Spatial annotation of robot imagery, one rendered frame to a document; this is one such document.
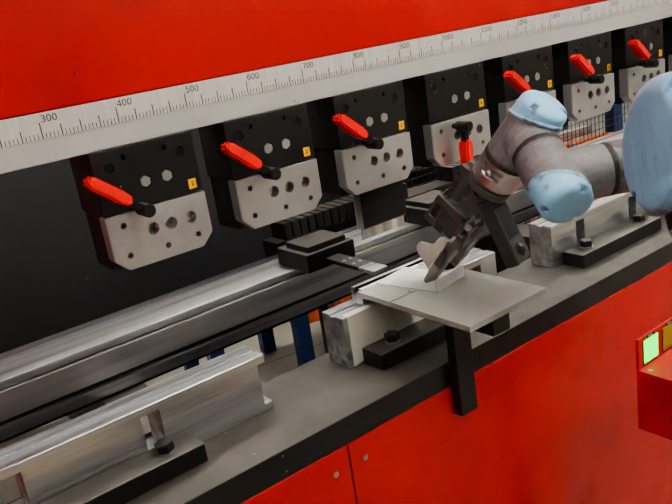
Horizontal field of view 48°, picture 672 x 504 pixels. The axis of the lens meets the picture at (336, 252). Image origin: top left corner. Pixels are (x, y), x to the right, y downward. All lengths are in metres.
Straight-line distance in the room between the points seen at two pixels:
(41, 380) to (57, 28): 0.60
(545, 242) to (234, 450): 0.84
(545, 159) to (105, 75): 0.59
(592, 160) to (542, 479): 0.77
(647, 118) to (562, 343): 0.91
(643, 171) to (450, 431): 0.77
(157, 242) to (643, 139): 0.65
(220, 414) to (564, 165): 0.63
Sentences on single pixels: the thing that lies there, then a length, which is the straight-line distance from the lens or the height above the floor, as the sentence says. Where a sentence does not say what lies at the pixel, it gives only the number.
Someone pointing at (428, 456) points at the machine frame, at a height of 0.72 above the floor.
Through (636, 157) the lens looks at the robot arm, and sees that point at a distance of 0.72.
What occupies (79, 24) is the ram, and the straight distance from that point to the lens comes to 1.03.
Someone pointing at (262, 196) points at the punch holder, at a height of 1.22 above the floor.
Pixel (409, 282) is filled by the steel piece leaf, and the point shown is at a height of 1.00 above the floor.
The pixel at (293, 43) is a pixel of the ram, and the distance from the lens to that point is 1.18.
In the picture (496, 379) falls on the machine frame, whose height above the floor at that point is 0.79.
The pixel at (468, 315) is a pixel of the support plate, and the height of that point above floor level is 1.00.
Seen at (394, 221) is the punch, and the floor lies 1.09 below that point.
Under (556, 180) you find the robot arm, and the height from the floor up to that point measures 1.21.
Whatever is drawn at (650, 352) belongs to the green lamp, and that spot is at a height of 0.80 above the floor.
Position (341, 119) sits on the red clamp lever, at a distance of 1.18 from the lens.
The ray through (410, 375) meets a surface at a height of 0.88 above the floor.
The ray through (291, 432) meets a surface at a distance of 1.18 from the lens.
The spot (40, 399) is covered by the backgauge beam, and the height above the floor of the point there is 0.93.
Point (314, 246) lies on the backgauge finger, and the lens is 1.50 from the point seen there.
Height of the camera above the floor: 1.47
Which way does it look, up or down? 17 degrees down
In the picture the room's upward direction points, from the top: 9 degrees counter-clockwise
